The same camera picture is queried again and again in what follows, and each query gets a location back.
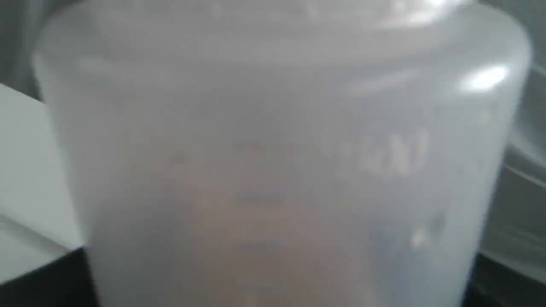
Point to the clear plastic squeeze bottle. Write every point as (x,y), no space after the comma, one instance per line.
(281,153)

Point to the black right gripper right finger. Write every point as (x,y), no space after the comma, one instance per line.
(494,285)

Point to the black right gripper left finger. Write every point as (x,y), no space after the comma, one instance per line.
(65,282)

